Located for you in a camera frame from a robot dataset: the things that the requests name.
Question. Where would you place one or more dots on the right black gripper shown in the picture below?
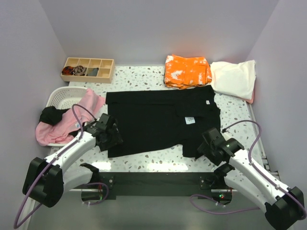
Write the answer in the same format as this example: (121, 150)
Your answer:
(204, 147)

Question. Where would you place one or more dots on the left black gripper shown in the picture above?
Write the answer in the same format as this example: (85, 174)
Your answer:
(116, 139)

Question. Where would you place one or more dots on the black t-shirt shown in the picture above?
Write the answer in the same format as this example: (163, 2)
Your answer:
(157, 120)

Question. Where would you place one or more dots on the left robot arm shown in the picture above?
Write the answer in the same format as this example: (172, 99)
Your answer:
(48, 179)

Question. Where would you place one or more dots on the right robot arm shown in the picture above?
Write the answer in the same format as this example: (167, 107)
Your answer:
(282, 205)

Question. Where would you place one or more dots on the white laundry basket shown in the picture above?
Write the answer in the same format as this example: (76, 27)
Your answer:
(66, 97)

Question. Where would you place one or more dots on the black garment in basket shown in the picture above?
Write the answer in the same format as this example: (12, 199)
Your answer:
(51, 115)

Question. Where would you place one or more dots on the grey rolled fabric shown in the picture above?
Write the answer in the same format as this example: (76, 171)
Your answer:
(92, 72)

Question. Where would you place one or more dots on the pink t-shirt in basket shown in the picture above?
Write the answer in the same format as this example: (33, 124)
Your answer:
(68, 127)

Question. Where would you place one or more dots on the pink folded t-shirt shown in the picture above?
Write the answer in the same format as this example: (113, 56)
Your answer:
(250, 101)

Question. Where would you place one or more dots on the wooden compartment box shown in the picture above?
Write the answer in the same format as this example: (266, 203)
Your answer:
(105, 73)

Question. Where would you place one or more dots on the brown patterned rolled fabric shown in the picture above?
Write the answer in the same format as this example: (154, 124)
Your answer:
(79, 70)

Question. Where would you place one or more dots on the red black rolled fabric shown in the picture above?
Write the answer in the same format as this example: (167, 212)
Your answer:
(68, 70)

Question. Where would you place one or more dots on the orange white folded t-shirt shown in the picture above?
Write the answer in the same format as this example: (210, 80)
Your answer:
(183, 73)

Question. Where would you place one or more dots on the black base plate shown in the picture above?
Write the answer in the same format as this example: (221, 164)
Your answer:
(158, 184)

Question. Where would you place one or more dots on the aluminium rail frame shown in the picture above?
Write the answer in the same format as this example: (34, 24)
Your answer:
(263, 163)

